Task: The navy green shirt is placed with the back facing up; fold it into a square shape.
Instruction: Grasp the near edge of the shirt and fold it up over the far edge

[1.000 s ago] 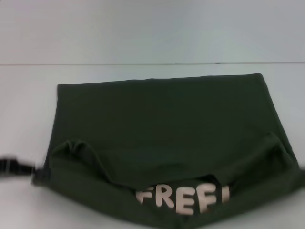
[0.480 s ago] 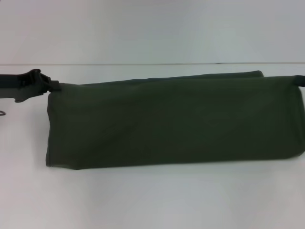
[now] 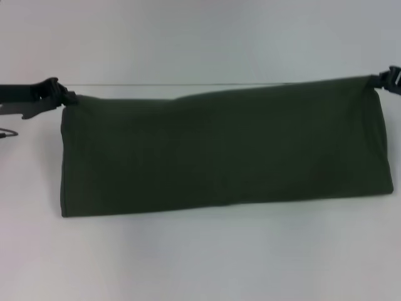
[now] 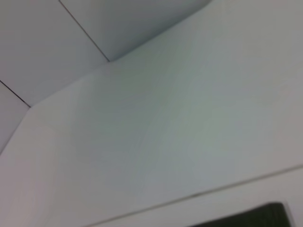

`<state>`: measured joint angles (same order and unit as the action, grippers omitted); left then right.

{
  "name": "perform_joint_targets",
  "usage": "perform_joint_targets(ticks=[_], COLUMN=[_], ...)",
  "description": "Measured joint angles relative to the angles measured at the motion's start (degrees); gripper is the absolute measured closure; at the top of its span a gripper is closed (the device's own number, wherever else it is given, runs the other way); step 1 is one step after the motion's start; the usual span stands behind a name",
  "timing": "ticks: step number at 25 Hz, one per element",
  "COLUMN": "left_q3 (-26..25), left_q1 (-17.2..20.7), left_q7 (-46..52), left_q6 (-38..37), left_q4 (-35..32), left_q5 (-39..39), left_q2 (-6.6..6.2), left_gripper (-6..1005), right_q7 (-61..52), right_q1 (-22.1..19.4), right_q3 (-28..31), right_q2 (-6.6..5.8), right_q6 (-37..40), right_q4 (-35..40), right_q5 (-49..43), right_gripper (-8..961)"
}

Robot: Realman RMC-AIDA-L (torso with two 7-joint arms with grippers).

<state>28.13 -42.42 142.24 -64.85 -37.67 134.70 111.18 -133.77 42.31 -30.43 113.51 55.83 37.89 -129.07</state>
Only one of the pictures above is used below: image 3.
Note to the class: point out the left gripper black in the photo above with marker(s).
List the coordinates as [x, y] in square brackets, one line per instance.
[18, 92]

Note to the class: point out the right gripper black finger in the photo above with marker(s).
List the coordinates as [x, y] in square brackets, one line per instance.
[388, 86]
[391, 73]

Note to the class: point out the dark green shirt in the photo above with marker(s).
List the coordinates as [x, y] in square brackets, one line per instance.
[219, 150]

